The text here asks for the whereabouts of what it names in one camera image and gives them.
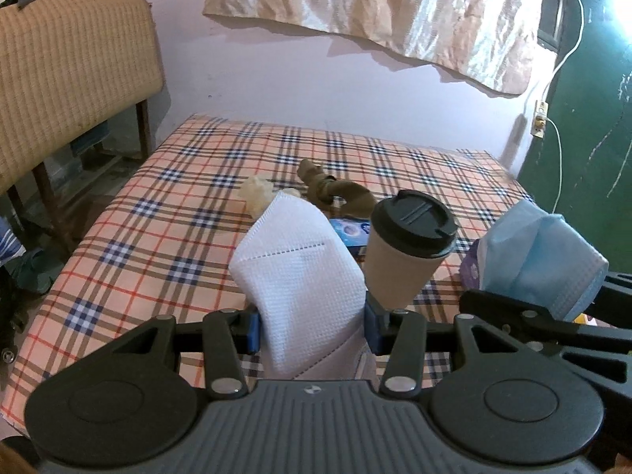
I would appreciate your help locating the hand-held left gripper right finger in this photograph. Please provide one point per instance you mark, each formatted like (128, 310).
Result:
(374, 328)

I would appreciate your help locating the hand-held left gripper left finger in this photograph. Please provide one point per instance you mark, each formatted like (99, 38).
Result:
(254, 331)

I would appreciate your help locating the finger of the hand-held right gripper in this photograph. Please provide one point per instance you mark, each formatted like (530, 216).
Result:
(508, 311)
(617, 296)

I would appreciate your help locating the blue face mask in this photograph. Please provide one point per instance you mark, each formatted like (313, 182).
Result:
(538, 256)

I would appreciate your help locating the white face mask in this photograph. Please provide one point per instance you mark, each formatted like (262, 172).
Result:
(296, 281)

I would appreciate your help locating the brown cup with black lid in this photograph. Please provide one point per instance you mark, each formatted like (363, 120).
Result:
(400, 266)

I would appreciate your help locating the blue tissue packet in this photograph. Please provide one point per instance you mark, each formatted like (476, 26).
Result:
(348, 234)

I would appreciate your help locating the brown cloth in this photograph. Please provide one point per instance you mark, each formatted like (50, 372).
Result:
(355, 200)

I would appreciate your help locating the purple bag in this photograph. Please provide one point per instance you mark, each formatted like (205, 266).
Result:
(470, 271)

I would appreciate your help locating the cream crumpled cloth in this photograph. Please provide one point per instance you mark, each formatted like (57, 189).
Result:
(255, 195)

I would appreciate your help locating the plaid tablecloth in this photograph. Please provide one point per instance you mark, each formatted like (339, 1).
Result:
(148, 237)

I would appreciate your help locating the green door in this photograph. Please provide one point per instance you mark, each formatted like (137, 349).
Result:
(592, 133)

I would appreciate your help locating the blue plaid cloth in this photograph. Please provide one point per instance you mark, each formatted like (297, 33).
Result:
(10, 242)

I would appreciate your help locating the wicker chair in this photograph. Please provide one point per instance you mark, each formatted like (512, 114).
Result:
(64, 69)

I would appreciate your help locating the wall socket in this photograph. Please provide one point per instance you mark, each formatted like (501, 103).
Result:
(539, 118)

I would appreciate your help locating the dark window frame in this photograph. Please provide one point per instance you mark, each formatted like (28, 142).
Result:
(555, 5)

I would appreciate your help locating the beige wall cloth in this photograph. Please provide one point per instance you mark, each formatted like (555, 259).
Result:
(370, 0)

